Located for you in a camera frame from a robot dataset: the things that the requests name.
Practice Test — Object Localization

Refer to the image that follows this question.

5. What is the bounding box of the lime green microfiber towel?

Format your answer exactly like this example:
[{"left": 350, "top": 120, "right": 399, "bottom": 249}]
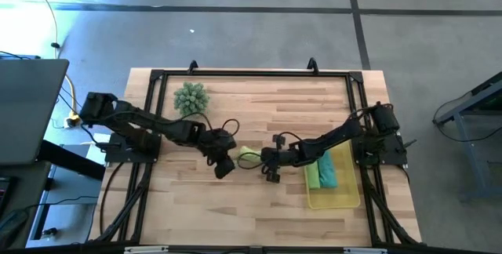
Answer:
[{"left": 238, "top": 145, "right": 264, "bottom": 165}]

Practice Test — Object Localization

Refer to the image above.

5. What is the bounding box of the teal microfiber towel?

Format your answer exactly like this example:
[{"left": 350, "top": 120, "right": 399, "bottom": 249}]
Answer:
[{"left": 316, "top": 150, "right": 339, "bottom": 190}]

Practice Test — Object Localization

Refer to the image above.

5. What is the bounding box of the yellow translucent plastic basket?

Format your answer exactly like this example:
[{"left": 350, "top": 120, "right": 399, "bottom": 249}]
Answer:
[{"left": 304, "top": 140, "right": 362, "bottom": 211}]

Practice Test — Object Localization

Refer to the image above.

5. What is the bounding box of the potted green succulent plant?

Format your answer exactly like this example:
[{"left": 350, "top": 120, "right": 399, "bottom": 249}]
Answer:
[{"left": 173, "top": 81, "right": 211, "bottom": 118}]

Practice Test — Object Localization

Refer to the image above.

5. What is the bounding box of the yellow power plug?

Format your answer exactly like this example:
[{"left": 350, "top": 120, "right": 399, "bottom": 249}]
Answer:
[{"left": 64, "top": 111, "right": 82, "bottom": 129}]

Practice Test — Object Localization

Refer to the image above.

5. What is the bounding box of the black desk beam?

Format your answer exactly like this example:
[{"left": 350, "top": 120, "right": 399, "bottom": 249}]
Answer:
[{"left": 37, "top": 139, "right": 107, "bottom": 182}]

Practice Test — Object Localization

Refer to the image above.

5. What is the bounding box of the grey desk base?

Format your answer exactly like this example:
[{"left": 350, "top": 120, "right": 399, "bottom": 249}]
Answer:
[{"left": 25, "top": 165, "right": 101, "bottom": 248}]

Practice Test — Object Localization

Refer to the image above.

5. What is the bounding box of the dark metal cart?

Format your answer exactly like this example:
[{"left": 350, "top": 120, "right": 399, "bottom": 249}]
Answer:
[{"left": 431, "top": 71, "right": 502, "bottom": 204}]

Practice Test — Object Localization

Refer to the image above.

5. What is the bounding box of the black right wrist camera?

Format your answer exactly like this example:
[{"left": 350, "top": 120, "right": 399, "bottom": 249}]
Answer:
[{"left": 265, "top": 167, "right": 282, "bottom": 184}]

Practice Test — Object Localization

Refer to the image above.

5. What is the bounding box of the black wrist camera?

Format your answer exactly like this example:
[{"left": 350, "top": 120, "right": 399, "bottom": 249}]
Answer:
[
  {"left": 213, "top": 156, "right": 236, "bottom": 180},
  {"left": 265, "top": 167, "right": 282, "bottom": 184}
]

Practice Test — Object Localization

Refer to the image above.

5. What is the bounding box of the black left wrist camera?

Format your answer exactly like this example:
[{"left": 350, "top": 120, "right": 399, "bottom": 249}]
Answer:
[{"left": 213, "top": 156, "right": 236, "bottom": 180}]

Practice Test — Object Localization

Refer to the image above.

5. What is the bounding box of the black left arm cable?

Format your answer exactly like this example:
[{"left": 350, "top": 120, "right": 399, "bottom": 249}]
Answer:
[{"left": 178, "top": 111, "right": 241, "bottom": 140}]

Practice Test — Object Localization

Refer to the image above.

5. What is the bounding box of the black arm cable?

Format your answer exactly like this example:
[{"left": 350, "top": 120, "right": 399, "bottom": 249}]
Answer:
[
  {"left": 178, "top": 111, "right": 241, "bottom": 140},
  {"left": 237, "top": 130, "right": 315, "bottom": 171}
]

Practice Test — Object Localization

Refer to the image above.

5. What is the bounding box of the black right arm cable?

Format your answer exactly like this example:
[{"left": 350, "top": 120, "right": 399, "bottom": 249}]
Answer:
[{"left": 237, "top": 130, "right": 315, "bottom": 171}]

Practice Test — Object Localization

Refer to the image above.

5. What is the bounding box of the black aluminium table frame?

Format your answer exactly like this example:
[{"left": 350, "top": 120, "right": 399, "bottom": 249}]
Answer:
[{"left": 93, "top": 56, "right": 423, "bottom": 247}]

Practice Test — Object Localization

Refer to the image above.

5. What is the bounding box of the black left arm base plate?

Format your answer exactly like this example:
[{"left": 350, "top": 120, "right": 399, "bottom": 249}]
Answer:
[{"left": 102, "top": 132, "right": 162, "bottom": 165}]

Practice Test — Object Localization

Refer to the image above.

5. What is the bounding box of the white bracket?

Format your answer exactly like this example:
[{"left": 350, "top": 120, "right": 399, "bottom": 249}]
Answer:
[
  {"left": 124, "top": 245, "right": 169, "bottom": 254},
  {"left": 343, "top": 247, "right": 387, "bottom": 254}
]

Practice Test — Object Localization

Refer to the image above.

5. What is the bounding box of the yellow hanging cable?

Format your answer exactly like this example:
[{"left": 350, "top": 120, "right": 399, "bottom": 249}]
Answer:
[{"left": 25, "top": 0, "right": 82, "bottom": 120}]

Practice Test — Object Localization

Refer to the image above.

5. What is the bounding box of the black floor cable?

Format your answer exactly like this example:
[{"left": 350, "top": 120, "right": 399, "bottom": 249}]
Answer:
[{"left": 50, "top": 87, "right": 99, "bottom": 145}]

